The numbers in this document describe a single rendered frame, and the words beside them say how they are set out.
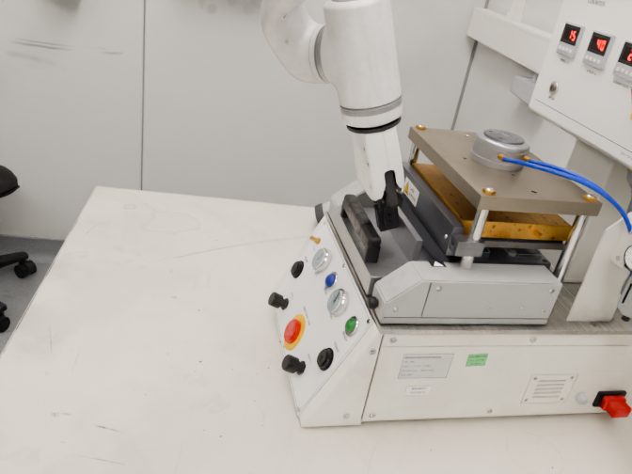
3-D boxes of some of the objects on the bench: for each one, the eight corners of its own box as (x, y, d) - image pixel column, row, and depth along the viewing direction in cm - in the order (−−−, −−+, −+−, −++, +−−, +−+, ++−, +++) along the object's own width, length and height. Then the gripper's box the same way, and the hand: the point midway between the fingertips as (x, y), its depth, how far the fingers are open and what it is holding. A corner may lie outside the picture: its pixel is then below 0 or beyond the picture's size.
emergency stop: (289, 334, 98) (302, 317, 96) (292, 350, 94) (307, 332, 93) (281, 331, 97) (294, 313, 96) (285, 346, 94) (298, 328, 92)
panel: (271, 296, 109) (326, 218, 103) (298, 417, 84) (373, 322, 78) (262, 292, 108) (318, 213, 102) (287, 413, 83) (362, 317, 77)
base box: (518, 297, 124) (545, 226, 116) (635, 434, 92) (683, 348, 84) (270, 292, 111) (281, 212, 103) (305, 450, 79) (325, 350, 71)
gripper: (417, 123, 73) (429, 244, 83) (382, 91, 86) (396, 199, 95) (359, 138, 73) (378, 259, 82) (333, 103, 85) (353, 212, 95)
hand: (387, 215), depth 88 cm, fingers closed, pressing on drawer
